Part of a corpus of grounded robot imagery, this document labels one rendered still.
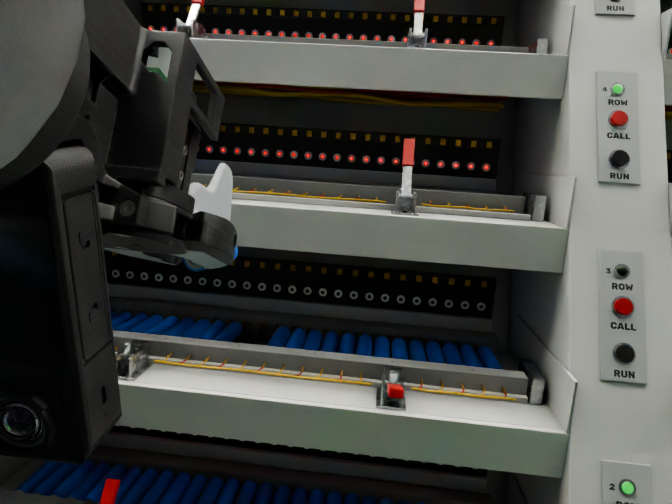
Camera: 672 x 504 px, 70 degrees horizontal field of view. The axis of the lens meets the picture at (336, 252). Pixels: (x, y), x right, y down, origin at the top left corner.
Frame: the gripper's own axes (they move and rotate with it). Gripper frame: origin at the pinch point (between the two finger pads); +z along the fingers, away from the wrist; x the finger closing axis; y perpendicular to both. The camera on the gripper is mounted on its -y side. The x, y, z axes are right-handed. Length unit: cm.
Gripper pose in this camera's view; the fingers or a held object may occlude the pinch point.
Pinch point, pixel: (194, 260)
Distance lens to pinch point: 32.6
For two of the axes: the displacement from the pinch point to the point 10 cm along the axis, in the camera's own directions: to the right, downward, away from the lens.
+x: -9.9, -1.0, 0.8
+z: 0.7, 1.8, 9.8
